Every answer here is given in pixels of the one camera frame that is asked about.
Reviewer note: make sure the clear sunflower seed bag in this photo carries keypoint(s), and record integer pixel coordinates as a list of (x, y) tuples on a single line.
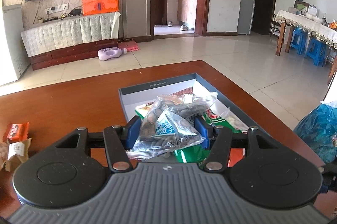
[(169, 125)]

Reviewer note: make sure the orange red snack packet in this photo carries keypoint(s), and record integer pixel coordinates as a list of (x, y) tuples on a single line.
[(236, 154)]

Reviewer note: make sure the brown white pastry packet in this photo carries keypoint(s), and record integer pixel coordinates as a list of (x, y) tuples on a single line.
[(17, 154)]

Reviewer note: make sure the dining table with lace cloth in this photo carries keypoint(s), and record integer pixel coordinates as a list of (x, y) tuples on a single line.
[(311, 26)]

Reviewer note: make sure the white shoe in doorway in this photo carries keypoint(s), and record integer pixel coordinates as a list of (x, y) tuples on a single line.
[(184, 27)]

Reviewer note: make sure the blue plastic stool left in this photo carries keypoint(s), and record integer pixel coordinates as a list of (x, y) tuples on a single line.
[(298, 41)]

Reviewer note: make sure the blue plastic stool right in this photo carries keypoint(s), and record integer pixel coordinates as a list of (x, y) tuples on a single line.
[(316, 51)]

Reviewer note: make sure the blue plastic stool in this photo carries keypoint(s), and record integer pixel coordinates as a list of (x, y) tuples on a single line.
[(316, 51), (298, 41)]

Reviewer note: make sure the black router on cabinet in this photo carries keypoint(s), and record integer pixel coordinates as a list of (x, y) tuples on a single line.
[(75, 12)]

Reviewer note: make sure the blue plastic bag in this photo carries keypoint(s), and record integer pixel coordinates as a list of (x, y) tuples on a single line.
[(318, 131)]

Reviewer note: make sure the dark blue shallow box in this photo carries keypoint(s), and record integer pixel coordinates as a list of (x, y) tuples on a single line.
[(144, 94)]

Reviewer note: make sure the green chips bag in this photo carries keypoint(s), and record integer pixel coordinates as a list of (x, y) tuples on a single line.
[(216, 115)]

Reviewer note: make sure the pink floor scale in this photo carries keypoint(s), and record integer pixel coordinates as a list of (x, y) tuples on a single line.
[(128, 45)]

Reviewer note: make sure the purple detergent bottle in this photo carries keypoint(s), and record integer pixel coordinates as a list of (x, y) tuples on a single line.
[(111, 53)]

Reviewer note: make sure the small orange snack packet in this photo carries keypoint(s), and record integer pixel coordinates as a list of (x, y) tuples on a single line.
[(17, 132)]

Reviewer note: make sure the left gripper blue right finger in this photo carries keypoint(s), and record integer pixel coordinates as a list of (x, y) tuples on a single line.
[(218, 141)]

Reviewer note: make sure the clear peanut snack packet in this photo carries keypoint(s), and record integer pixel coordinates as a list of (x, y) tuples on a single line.
[(3, 154)]

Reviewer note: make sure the wall power socket strip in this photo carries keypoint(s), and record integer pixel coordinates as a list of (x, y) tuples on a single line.
[(58, 8)]

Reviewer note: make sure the grey refrigerator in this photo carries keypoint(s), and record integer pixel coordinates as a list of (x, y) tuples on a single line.
[(246, 14)]

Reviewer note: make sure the wooden bathroom cabinet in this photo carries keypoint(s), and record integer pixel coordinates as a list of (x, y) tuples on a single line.
[(186, 13)]

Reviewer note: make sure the tv cabinet with lace cloth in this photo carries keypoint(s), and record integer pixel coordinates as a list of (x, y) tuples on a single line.
[(70, 39)]

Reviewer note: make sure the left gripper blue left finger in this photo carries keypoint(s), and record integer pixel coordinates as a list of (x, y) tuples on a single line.
[(119, 139)]

